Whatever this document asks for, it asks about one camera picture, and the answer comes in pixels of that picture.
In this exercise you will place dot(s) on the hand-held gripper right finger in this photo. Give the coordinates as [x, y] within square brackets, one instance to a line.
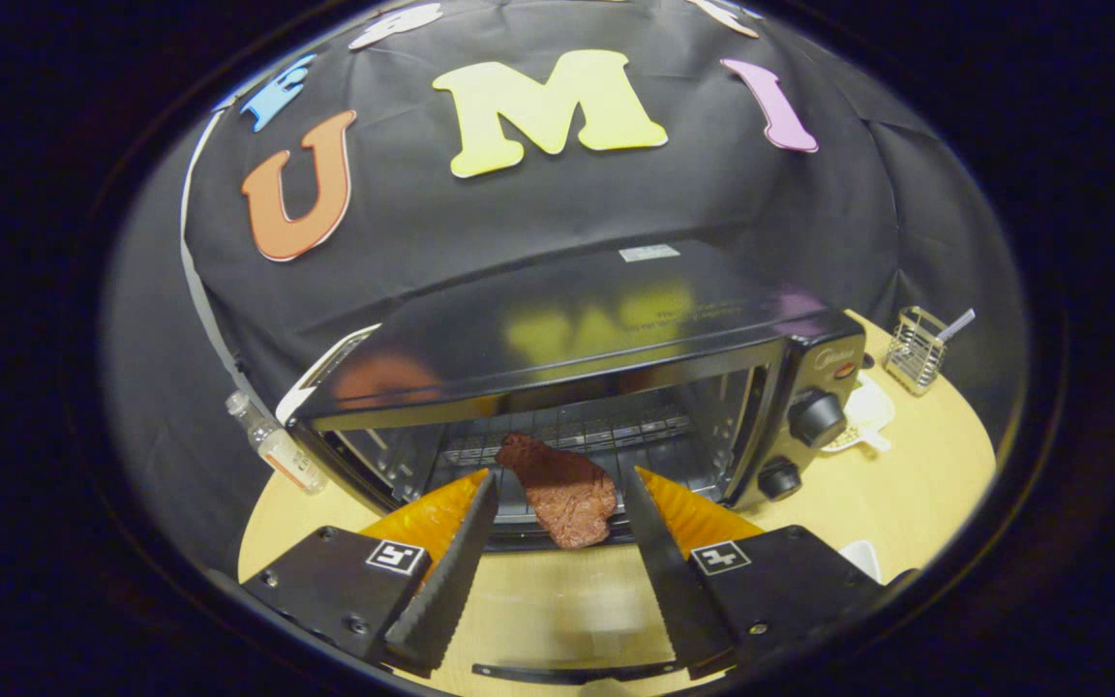
[674, 571]

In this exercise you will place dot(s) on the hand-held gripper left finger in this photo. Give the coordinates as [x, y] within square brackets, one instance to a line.
[451, 576]

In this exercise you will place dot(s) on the brown meat slice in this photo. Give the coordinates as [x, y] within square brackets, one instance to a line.
[567, 499]

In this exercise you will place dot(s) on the black toaster oven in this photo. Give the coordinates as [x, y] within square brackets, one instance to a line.
[567, 329]

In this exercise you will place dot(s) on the white rectangular tray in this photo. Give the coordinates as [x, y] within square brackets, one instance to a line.
[862, 560]

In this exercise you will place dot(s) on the clear glass bottle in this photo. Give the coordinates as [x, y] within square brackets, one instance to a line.
[277, 447]

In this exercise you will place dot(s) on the white divided dish with grains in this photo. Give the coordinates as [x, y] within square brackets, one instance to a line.
[869, 411]

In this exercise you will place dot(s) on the metal spoon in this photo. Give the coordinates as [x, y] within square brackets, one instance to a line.
[956, 325]

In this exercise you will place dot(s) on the black backdrop cloth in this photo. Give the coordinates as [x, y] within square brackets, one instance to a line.
[538, 203]

